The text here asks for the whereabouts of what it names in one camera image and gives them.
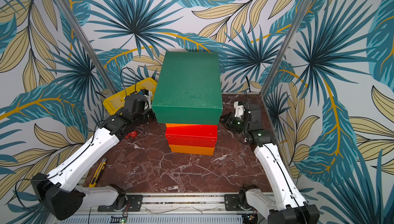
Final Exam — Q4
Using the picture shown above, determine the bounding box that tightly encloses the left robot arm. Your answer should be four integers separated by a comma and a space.
31, 101, 155, 221

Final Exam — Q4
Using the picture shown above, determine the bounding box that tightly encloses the green shoebox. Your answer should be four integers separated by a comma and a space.
152, 51, 223, 125

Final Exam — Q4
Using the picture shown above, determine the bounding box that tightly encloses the yellow and black toolbox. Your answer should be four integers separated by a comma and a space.
103, 77, 157, 115

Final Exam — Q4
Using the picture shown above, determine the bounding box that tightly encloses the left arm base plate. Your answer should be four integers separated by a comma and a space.
97, 194, 143, 212

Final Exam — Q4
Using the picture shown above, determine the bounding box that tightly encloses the right aluminium frame post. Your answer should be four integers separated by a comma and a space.
260, 0, 313, 97

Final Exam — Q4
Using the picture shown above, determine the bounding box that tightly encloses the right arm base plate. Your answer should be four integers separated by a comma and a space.
224, 194, 251, 211

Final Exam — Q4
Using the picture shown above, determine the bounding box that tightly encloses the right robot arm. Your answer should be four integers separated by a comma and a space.
220, 102, 320, 224

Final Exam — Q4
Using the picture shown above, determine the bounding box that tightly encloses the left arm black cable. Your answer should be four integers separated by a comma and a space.
119, 66, 139, 95

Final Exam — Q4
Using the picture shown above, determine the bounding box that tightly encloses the red shoebox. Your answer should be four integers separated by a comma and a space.
165, 125, 218, 148

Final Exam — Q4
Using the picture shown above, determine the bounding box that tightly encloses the yellow utility knife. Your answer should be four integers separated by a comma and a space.
89, 158, 106, 188

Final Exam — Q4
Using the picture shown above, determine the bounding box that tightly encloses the left aluminium frame post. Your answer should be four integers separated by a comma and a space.
54, 0, 117, 94

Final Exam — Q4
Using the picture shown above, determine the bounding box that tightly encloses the aluminium frame post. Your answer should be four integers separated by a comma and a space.
260, 0, 313, 97
54, 0, 117, 94

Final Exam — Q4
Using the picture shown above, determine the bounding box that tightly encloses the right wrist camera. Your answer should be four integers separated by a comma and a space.
234, 101, 245, 118

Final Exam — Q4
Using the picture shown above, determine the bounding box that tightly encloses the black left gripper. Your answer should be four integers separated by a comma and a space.
133, 103, 167, 127

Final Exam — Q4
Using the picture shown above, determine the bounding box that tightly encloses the orange shoebox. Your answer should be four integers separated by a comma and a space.
169, 145, 215, 156
166, 123, 196, 128

